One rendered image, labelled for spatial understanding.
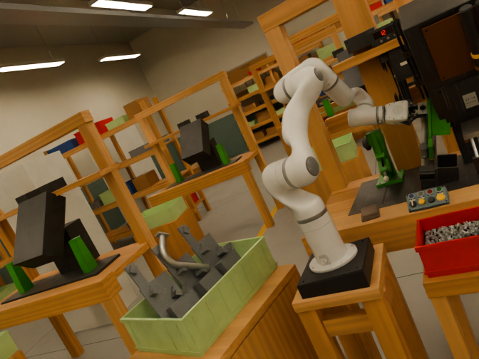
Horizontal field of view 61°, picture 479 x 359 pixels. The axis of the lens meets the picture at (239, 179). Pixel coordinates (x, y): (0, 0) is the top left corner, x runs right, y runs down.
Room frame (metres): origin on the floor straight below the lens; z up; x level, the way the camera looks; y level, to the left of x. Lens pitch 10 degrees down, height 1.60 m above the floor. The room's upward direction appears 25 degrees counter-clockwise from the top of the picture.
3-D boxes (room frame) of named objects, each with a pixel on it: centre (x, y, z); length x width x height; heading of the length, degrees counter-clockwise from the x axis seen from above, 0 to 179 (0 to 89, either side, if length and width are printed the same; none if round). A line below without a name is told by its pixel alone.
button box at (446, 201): (1.54, -0.65, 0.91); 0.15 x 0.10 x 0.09; 59
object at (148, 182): (7.52, 1.92, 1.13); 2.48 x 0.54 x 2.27; 65
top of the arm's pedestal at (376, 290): (1.44, -0.19, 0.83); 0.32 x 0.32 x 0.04; 62
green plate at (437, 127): (1.68, -0.87, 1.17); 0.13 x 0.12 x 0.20; 59
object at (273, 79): (11.62, -2.09, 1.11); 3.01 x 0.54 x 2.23; 65
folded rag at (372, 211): (1.68, -0.45, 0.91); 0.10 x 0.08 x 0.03; 159
